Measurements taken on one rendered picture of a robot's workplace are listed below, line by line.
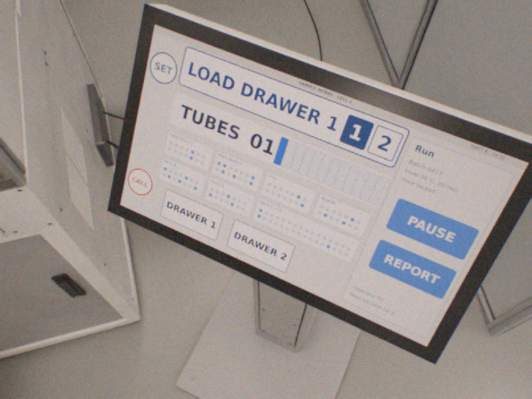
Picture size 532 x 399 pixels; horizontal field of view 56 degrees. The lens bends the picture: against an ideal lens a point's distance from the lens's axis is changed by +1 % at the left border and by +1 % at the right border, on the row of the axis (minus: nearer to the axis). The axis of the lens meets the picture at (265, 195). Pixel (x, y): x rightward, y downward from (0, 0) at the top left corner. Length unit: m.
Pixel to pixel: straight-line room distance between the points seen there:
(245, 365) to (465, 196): 1.14
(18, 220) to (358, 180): 0.61
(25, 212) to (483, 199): 0.72
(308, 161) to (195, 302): 1.15
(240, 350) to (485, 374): 0.77
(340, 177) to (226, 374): 1.10
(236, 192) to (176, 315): 1.08
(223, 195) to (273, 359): 1.01
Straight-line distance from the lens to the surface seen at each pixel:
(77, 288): 1.33
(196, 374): 1.65
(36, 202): 0.93
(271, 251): 0.69
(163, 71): 0.69
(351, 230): 0.65
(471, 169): 0.62
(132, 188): 0.76
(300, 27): 2.40
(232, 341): 1.65
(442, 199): 0.63
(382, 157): 0.62
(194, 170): 0.70
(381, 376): 1.71
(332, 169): 0.63
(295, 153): 0.64
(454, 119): 0.60
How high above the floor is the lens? 1.65
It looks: 62 degrees down
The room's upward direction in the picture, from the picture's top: 1 degrees clockwise
